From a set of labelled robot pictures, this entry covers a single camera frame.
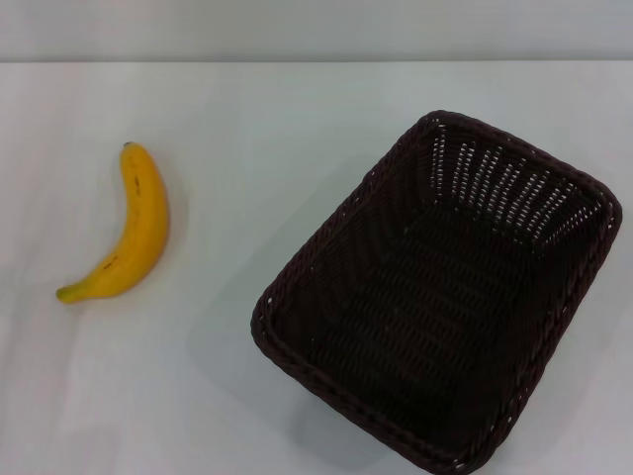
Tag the dark brown woven basket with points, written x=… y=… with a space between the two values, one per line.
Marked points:
x=425 y=316

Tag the yellow banana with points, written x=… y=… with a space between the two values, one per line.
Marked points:
x=143 y=222

